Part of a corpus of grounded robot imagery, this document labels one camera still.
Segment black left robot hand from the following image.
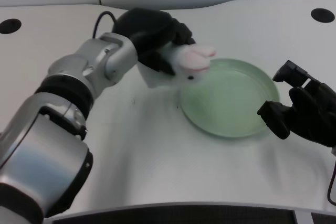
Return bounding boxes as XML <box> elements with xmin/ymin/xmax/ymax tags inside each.
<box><xmin>112</xmin><ymin>7</ymin><xmax>196</xmax><ymax>76</ymax></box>

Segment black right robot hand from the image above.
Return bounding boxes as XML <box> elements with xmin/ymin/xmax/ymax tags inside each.
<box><xmin>256</xmin><ymin>60</ymin><xmax>336</xmax><ymax>148</ymax></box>

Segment white rabbit doll pink ears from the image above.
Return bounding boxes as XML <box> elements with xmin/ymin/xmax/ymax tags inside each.
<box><xmin>140</xmin><ymin>44</ymin><xmax>216</xmax><ymax>88</ymax></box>

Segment green round plate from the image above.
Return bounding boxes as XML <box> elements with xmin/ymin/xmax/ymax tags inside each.
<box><xmin>180</xmin><ymin>58</ymin><xmax>281</xmax><ymax>138</ymax></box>

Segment black textured robot chest panel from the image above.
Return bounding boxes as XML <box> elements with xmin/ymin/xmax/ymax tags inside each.
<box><xmin>51</xmin><ymin>205</ymin><xmax>299</xmax><ymax>224</ymax></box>

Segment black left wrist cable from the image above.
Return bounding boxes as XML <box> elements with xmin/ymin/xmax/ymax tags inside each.
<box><xmin>93</xmin><ymin>10</ymin><xmax>118</xmax><ymax>37</ymax></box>

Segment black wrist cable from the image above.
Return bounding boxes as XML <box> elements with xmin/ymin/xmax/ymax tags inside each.
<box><xmin>327</xmin><ymin>153</ymin><xmax>336</xmax><ymax>206</ymax></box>
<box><xmin>93</xmin><ymin>10</ymin><xmax>118</xmax><ymax>37</ymax></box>

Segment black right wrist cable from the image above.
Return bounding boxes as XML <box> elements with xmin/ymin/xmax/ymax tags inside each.
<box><xmin>327</xmin><ymin>153</ymin><xmax>336</xmax><ymax>206</ymax></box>

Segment black table cable grommet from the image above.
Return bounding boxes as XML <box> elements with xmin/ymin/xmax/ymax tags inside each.
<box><xmin>0</xmin><ymin>18</ymin><xmax>22</xmax><ymax>35</ymax></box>
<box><xmin>310</xmin><ymin>8</ymin><xmax>335</xmax><ymax>24</ymax></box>

